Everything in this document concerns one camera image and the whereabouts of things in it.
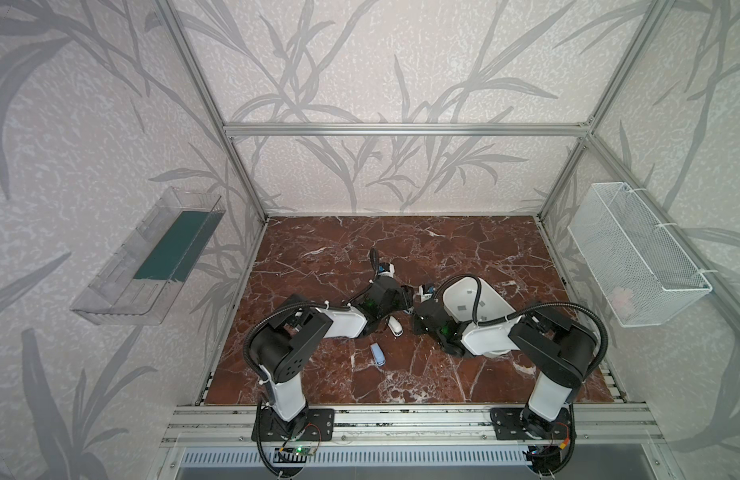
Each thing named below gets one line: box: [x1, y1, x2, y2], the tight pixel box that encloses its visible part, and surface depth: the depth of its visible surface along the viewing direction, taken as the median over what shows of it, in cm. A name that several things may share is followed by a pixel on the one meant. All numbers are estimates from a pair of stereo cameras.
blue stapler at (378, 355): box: [370, 342, 386, 366], surface depth 85 cm
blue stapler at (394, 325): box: [386, 315, 404, 337], surface depth 90 cm
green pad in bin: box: [133, 211, 225, 282], surface depth 68 cm
